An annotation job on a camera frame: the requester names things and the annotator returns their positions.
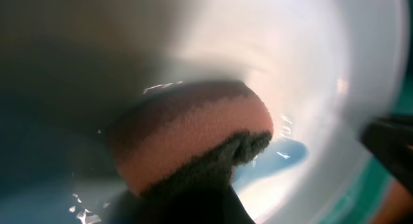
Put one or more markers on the teal plastic tray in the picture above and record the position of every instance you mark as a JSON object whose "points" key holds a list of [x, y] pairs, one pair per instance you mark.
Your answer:
{"points": [[351, 182]]}

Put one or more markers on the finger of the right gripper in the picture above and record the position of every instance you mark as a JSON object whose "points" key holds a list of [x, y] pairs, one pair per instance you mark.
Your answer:
{"points": [[389, 139]]}

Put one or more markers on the green and orange sponge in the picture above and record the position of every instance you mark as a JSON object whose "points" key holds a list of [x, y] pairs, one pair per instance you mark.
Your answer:
{"points": [[188, 138]]}

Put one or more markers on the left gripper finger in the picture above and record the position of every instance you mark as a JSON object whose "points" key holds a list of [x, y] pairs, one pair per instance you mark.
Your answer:
{"points": [[196, 207]]}

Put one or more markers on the light blue plate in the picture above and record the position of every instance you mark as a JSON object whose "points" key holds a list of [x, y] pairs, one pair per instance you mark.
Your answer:
{"points": [[71, 68]]}

